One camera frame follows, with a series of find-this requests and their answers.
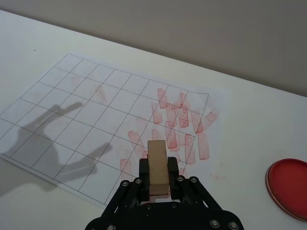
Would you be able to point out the wooden block stamp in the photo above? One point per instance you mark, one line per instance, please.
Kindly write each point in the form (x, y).
(157, 165)

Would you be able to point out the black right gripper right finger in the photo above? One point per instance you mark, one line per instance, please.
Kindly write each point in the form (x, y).
(173, 179)

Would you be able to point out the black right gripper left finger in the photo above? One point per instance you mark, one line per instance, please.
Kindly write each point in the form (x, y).
(143, 178)

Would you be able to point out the white gridded paper sheet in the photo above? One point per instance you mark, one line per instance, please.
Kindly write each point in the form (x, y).
(96, 124)

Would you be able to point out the round red ink pad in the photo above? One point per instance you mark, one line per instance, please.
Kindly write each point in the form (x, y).
(289, 184)

